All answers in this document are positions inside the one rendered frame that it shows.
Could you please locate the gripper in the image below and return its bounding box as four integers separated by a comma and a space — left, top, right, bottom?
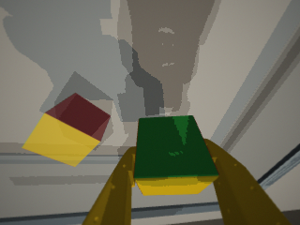
82, 139, 292, 225

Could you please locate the transparent yellow and blue cube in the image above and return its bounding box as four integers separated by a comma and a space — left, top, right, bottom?
22, 93, 111, 167

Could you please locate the multicoloured cube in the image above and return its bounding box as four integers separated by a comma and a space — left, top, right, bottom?
133, 115, 219, 196

